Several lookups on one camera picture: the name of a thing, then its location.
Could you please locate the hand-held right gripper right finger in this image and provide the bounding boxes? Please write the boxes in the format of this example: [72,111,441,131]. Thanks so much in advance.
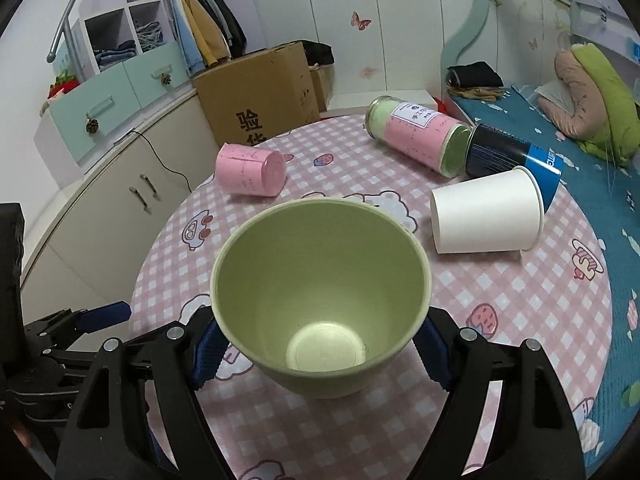
[412,305,586,480]

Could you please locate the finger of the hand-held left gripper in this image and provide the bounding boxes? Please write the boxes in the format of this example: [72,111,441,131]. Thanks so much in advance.
[22,301,132,352]

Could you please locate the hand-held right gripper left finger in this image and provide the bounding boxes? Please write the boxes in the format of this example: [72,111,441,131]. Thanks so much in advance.
[56,305,236,480]

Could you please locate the green cup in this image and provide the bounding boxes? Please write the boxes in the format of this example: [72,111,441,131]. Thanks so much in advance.
[210,199,432,401]

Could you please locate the white paper cup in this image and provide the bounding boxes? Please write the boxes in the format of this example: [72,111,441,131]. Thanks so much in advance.
[430,166,545,255]

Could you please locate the pink cup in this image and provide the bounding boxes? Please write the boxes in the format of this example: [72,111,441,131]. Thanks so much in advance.
[215,143,287,197]

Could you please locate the white low cabinet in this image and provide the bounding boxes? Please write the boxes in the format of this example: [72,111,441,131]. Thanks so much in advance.
[20,85,221,311]

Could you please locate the teal drawer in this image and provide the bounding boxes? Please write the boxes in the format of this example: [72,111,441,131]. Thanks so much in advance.
[50,77,133,147]
[122,42,192,111]

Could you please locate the dark blue can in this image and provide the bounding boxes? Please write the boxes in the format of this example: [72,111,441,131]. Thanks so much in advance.
[465,123,565,211]

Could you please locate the blue printed bedsheet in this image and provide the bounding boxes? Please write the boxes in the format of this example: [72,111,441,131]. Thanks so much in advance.
[445,82,640,466]

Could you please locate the pink and green bottle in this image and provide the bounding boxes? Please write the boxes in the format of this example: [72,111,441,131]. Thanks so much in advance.
[365,96,473,179]

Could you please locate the red knitted toy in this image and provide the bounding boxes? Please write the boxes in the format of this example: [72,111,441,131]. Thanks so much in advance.
[47,72,81,102]

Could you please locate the folded blue jeans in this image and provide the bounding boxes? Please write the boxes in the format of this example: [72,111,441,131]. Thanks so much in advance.
[92,40,137,72]

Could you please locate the folded mustard clothing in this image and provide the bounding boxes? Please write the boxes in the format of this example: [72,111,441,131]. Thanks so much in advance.
[447,85,507,102]

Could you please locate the white side table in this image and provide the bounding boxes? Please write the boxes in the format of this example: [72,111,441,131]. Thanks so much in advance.
[320,89,436,120]

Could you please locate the large cardboard box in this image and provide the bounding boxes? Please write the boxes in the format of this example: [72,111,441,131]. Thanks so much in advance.
[191,41,321,148]

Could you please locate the folded grey clothes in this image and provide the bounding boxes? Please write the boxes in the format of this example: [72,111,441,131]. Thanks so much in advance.
[135,21,164,54]

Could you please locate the folded black clothing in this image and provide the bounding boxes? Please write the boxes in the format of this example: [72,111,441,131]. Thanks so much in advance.
[446,61,505,90]

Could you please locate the light blue hanging garment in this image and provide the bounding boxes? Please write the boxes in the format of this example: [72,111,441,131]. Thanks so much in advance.
[169,0,206,75]

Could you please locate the small cardboard box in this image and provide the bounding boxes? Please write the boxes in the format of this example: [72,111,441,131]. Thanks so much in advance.
[309,64,335,111]

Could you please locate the mustard hanging garment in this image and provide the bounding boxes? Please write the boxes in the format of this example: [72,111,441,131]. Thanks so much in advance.
[180,0,231,67]

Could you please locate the pink and green quilt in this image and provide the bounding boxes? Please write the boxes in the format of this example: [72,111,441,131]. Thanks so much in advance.
[537,42,640,166]

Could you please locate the dark hanging garment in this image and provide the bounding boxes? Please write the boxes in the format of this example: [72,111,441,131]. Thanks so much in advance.
[200,0,247,58]

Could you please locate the black cloth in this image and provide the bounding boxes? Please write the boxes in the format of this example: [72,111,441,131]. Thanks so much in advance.
[300,40,335,67]

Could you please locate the black cable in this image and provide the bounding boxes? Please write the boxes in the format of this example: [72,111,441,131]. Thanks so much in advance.
[114,130,193,193]

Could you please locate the curved metal rail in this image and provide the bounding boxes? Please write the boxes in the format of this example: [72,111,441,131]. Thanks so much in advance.
[46,0,101,63]

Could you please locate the teal curved bed frame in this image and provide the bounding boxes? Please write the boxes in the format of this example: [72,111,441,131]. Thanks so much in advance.
[440,0,493,106]

